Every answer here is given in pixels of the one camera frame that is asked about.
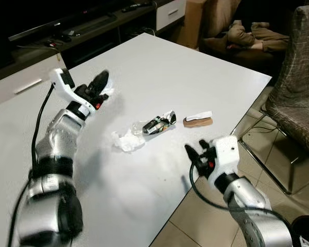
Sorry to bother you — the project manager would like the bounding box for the small white tissue piece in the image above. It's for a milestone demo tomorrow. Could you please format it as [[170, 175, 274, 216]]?
[[99, 84, 115, 99]]

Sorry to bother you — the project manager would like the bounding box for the black rubbish bin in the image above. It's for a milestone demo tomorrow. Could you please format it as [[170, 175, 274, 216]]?
[[290, 215, 309, 247]]

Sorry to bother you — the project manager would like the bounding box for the brown block with white top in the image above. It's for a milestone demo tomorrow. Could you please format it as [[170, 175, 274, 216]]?
[[183, 111, 214, 128]]

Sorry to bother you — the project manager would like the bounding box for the black clear snack wrapper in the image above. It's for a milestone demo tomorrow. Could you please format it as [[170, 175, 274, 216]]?
[[132, 110, 177, 136]]

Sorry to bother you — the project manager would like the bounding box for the crumpled white tissue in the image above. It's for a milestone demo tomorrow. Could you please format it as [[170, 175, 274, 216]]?
[[111, 129, 145, 153]]

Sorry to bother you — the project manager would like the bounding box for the small black computer mouse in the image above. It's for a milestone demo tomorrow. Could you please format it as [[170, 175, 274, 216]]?
[[51, 33, 73, 43]]

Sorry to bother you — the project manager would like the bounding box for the dark cabinet with white drawers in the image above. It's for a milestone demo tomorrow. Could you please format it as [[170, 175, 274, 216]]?
[[0, 0, 187, 110]]

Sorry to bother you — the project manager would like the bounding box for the black remote control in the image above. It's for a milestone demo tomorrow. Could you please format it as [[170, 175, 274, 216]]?
[[121, 3, 156, 13]]

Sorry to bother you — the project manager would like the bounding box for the black flat television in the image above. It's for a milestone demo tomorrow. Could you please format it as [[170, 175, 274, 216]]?
[[0, 0, 156, 42]]

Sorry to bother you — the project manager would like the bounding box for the patterned grey fabric chair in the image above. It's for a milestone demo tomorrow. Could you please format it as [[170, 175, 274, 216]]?
[[239, 4, 309, 195]]

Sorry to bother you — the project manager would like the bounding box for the brown cardboard box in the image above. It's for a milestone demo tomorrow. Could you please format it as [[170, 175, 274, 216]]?
[[184, 0, 208, 50]]

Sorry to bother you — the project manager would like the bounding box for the person in brown clothes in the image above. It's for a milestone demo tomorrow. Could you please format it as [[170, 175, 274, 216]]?
[[227, 20, 290, 53]]

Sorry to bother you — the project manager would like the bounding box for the dark brown sofa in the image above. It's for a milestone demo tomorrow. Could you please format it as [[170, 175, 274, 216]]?
[[201, 0, 289, 67]]

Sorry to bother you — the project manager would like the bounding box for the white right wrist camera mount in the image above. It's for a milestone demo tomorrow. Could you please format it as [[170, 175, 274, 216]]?
[[209, 135, 241, 186]]

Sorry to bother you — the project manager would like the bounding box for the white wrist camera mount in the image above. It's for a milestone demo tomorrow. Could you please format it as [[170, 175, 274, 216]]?
[[209, 135, 241, 186], [49, 68, 102, 118]]

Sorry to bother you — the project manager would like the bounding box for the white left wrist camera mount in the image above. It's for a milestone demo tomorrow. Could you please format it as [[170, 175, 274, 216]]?
[[49, 68, 102, 118]]

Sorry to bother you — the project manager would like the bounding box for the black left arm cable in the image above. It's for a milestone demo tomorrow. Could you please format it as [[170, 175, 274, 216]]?
[[8, 84, 56, 247]]

